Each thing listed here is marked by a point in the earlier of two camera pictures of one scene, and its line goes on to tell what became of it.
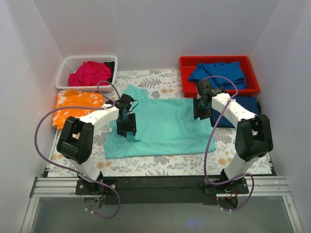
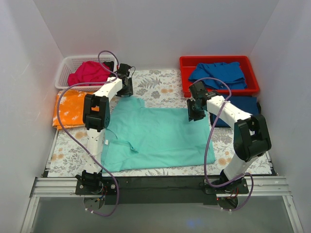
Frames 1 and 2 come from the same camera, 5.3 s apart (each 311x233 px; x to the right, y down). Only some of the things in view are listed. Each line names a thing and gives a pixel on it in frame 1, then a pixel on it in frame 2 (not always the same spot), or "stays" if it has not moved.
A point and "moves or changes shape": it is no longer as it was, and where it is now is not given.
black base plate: (162, 190) stays
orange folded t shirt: (72, 98) stays
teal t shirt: (163, 126) moves or changes shape
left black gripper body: (126, 124) -> (126, 90)
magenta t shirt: (91, 74) stays
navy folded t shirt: (251, 104) stays
